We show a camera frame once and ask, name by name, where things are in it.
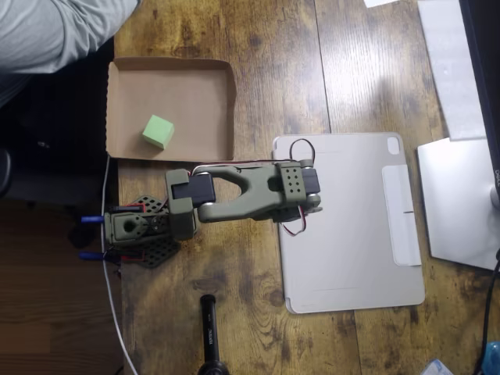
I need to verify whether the green foam cube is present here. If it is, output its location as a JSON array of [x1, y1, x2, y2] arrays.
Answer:
[[141, 114, 175, 150]]

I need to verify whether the brown cardboard tray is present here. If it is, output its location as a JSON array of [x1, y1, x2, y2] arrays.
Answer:
[[105, 56, 238, 163]]

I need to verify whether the tablet in beige case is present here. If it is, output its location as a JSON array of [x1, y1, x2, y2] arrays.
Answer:
[[272, 131, 426, 315]]

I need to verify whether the silver monitor stand base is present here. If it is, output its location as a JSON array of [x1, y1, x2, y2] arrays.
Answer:
[[416, 137, 500, 272]]

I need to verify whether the white foam sheet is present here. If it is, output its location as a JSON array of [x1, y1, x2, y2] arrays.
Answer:
[[416, 0, 488, 142]]

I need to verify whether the white and blue packet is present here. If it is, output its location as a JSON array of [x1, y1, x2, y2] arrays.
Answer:
[[420, 359, 456, 375]]

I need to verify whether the black monitor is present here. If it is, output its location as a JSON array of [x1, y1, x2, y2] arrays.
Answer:
[[457, 0, 500, 188]]

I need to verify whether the blue round object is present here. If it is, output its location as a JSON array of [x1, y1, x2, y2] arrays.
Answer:
[[482, 340, 500, 374]]

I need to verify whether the black chair armrest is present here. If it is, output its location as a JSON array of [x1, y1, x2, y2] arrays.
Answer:
[[0, 148, 15, 196]]

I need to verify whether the person in grey shirt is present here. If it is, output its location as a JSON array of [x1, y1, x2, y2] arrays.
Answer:
[[0, 0, 142, 109]]

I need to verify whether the perforated olive base plate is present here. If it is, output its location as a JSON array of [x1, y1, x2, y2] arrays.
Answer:
[[128, 195, 183, 270]]

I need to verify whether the black cylindrical handle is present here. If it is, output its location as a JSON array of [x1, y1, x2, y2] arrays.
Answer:
[[197, 294, 231, 375]]

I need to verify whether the blue handled clamp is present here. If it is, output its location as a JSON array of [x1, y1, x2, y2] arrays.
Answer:
[[79, 249, 145, 263], [80, 205, 142, 224]]

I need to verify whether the white cable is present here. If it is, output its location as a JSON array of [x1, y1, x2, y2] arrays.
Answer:
[[100, 154, 138, 375]]

